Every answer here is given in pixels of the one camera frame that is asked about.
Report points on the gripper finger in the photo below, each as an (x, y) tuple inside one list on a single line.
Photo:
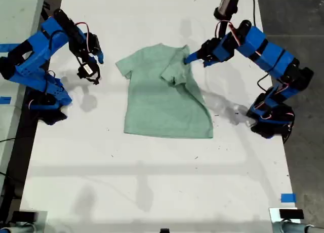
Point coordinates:
[(101, 57), (208, 63), (195, 57)]

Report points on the pale green T-shirt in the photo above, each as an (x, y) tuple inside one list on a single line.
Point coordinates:
[(164, 111)]

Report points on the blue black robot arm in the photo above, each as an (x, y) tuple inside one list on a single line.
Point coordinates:
[(38, 45), (273, 55)]

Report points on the pale side table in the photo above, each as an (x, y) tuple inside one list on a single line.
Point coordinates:
[(15, 15)]

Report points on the long blue tape strip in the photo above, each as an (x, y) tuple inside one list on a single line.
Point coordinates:
[(7, 47)]

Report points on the short blue tape strip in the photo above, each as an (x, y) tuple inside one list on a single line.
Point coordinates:
[(288, 198), (5, 100)]

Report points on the white metal plate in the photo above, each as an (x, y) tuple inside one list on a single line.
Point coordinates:
[(274, 215)]

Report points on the silver metal plate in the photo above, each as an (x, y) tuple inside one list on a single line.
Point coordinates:
[(41, 217)]

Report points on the small black box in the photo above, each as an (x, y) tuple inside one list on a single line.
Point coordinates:
[(24, 216), (291, 214)]

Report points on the small black clamp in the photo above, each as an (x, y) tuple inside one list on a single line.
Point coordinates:
[(164, 230)]

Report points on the grey tube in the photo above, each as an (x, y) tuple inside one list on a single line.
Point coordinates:
[(293, 228), (17, 229)]

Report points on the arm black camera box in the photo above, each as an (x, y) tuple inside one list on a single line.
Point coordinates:
[(225, 5), (87, 71)]

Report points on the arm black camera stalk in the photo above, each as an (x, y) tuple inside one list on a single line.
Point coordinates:
[(222, 29)]

